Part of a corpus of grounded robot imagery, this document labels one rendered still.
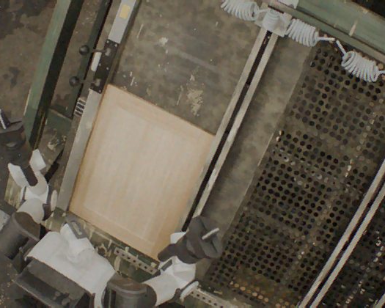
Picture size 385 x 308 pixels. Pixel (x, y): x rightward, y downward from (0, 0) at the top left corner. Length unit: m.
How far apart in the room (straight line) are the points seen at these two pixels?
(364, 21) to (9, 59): 2.75
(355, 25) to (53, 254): 1.16
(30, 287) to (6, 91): 2.26
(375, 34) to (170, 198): 0.96
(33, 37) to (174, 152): 2.19
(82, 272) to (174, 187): 0.54
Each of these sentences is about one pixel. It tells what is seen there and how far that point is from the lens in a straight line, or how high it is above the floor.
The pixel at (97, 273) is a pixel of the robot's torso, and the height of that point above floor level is 1.35.
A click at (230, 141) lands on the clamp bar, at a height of 1.40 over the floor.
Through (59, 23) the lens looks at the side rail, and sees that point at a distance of 2.17.
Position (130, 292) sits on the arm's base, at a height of 1.38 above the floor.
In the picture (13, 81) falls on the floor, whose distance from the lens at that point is 3.89.
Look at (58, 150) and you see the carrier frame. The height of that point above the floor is 0.79.
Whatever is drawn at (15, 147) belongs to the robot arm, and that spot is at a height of 1.52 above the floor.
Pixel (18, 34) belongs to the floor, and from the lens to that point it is 4.14.
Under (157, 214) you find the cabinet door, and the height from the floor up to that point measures 1.04.
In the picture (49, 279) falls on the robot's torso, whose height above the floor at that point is 1.39.
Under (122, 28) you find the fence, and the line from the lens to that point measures 2.06.
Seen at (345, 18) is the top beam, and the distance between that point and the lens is 1.79.
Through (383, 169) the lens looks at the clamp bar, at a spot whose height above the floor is 1.52.
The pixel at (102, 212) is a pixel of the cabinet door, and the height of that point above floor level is 0.95.
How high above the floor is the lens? 3.10
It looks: 61 degrees down
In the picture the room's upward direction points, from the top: 9 degrees clockwise
